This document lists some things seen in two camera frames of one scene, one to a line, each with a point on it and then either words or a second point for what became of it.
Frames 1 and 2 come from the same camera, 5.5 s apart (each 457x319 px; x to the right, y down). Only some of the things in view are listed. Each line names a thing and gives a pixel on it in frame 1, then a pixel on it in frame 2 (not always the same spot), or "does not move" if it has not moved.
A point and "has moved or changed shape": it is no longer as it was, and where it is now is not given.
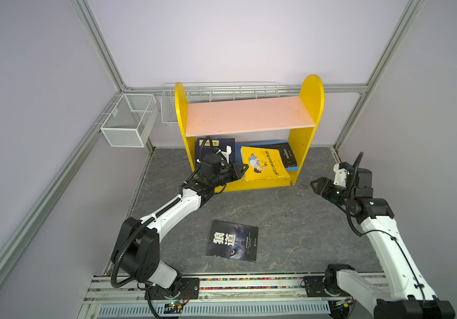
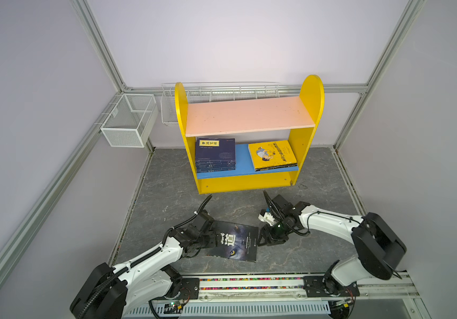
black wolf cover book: [233, 240] does not move
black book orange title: [285, 151] → [275, 167]
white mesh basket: [132, 121] does not move
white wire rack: [210, 92] does not move
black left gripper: [234, 169] → [215, 239]
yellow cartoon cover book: [264, 163] has moved or changed shape
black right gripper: [323, 187] → [268, 236]
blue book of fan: [220, 143] does not move
